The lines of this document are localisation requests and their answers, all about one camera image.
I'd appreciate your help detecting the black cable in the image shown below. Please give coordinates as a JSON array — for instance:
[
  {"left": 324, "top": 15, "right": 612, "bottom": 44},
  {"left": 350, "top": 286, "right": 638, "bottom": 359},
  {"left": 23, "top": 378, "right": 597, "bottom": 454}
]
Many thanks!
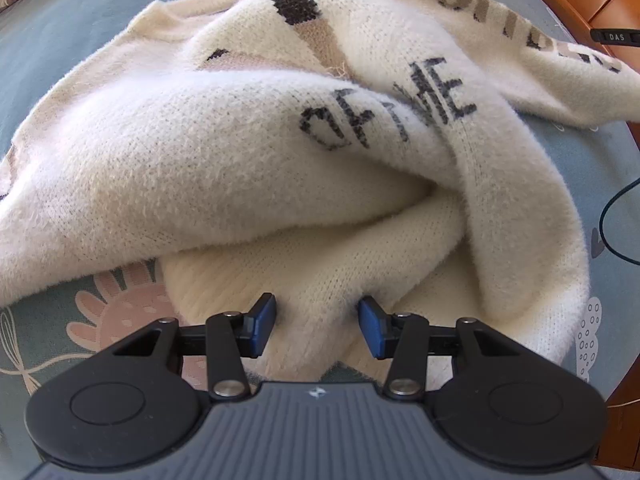
[{"left": 598, "top": 176, "right": 640, "bottom": 264}]

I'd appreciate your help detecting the blue floral bed sheet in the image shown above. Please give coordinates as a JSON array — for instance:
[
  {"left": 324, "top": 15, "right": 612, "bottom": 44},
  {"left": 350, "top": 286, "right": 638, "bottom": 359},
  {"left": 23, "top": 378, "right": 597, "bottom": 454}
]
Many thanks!
[{"left": 1, "top": 0, "right": 639, "bottom": 479}]

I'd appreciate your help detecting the cream knit sweater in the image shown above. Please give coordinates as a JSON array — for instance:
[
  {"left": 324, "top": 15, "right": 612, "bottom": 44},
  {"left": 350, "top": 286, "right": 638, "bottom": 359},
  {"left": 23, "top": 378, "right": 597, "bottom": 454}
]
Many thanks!
[{"left": 1, "top": 0, "right": 639, "bottom": 380}]

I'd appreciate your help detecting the orange wooden headboard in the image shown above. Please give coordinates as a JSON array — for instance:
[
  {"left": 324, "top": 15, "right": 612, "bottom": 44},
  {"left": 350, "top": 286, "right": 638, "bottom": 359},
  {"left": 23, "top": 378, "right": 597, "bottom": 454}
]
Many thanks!
[{"left": 544, "top": 0, "right": 639, "bottom": 472}]

